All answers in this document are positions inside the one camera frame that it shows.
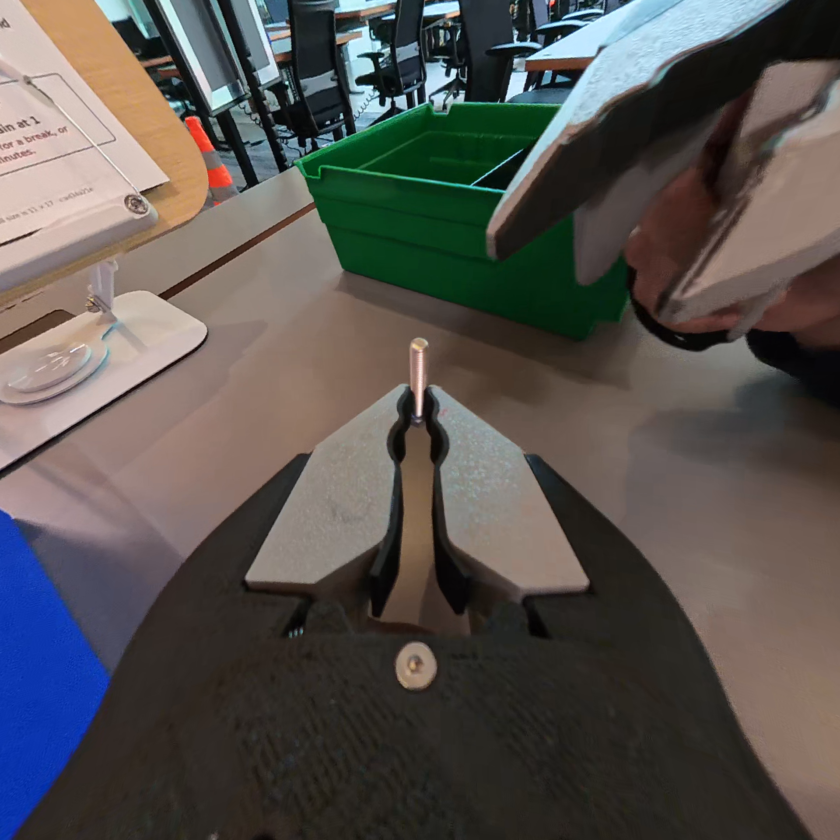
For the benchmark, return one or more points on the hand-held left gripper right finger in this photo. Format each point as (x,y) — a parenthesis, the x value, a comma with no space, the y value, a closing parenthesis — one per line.
(512,518)

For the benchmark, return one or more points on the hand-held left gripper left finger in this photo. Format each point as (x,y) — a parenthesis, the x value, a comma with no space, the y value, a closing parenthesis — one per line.
(328,512)

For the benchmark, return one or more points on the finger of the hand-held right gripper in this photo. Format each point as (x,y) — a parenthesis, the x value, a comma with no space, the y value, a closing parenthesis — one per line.
(590,98)
(787,197)

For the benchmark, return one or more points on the silver hex bolt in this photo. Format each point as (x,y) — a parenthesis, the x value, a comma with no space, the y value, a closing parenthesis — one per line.
(418,367)

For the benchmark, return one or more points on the green plastic bin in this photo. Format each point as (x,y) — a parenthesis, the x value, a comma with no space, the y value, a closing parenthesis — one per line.
(426,262)

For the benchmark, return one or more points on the blue plastic bin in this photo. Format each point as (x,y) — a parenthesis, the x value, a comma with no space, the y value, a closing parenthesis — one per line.
(39,656)

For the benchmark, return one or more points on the person's right forearm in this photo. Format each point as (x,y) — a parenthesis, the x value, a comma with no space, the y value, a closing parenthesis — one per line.
(807,374)

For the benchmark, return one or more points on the person's right hand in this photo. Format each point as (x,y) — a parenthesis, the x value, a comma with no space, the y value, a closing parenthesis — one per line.
(682,216)

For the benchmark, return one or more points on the grey office table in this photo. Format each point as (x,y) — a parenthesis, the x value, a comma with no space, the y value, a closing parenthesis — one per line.
(571,52)

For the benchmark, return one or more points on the black bin divider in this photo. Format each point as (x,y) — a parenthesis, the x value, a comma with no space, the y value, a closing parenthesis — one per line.
(499,174)

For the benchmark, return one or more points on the group of black office chairs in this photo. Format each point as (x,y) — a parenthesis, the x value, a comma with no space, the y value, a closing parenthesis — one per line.
(315,65)

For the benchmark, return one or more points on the orange traffic cone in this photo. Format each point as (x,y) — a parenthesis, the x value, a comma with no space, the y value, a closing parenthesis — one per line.
(216,170)

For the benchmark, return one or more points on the white framed grey panel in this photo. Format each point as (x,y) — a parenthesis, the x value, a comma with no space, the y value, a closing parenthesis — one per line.
(197,39)

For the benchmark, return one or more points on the wooden display board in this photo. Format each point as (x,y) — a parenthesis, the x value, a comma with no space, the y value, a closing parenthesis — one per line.
(164,98)

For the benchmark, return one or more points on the printed instruction sheet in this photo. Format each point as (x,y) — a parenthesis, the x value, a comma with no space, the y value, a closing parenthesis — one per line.
(65,131)

